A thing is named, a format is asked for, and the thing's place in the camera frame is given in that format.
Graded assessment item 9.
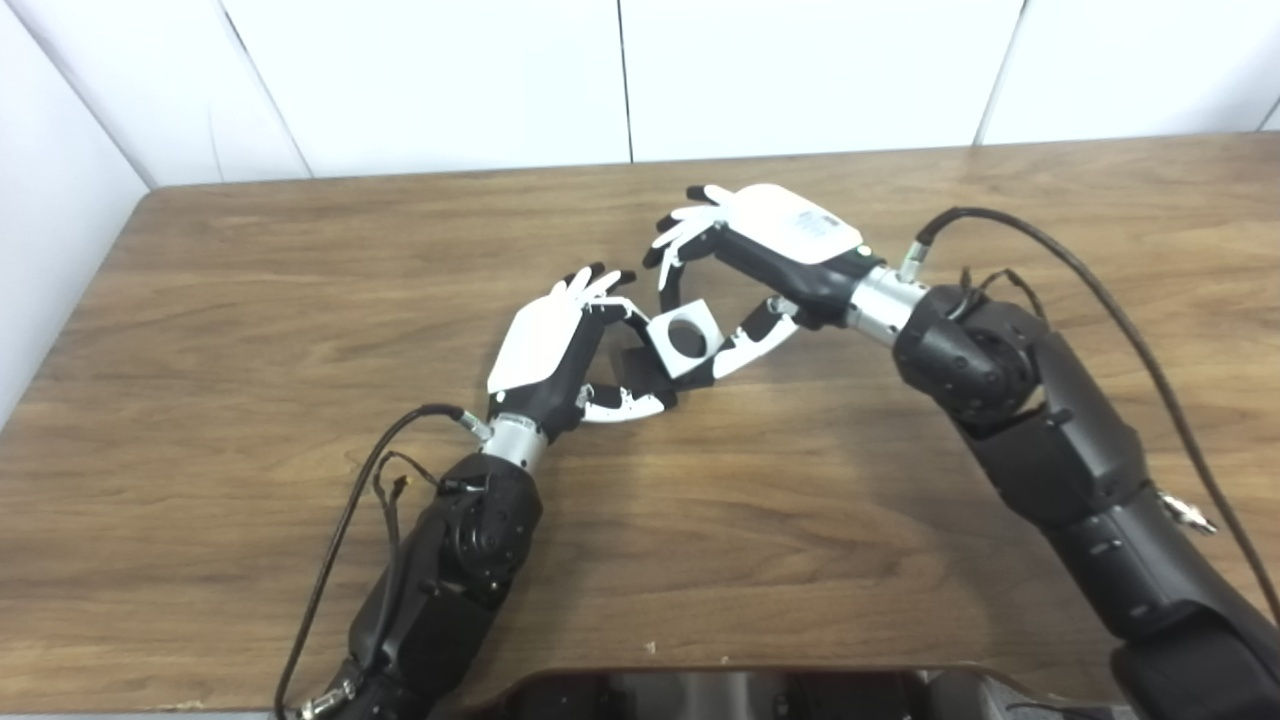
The white square piece with hole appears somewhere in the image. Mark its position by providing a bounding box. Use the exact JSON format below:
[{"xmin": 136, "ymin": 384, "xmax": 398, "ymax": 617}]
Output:
[{"xmin": 646, "ymin": 298, "xmax": 727, "ymax": 380}]

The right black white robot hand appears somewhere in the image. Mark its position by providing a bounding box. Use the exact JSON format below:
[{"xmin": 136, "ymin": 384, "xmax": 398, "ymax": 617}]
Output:
[{"xmin": 643, "ymin": 183, "xmax": 887, "ymax": 390}]

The thin black wire bundle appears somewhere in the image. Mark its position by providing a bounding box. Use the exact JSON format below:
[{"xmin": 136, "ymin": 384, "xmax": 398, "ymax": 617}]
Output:
[
  {"xmin": 372, "ymin": 450, "xmax": 448, "ymax": 549},
  {"xmin": 955, "ymin": 265, "xmax": 1048, "ymax": 323}
]

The black robot torso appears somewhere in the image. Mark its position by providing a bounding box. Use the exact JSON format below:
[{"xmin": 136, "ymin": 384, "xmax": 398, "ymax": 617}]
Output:
[{"xmin": 480, "ymin": 668, "xmax": 1131, "ymax": 720}]

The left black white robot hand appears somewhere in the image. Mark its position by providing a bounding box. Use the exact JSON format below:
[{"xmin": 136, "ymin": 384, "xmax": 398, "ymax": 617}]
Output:
[{"xmin": 486, "ymin": 262, "xmax": 677, "ymax": 442}]

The black peg with square base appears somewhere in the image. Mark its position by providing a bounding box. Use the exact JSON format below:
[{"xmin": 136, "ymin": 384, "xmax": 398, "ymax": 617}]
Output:
[{"xmin": 614, "ymin": 318, "xmax": 703, "ymax": 411}]

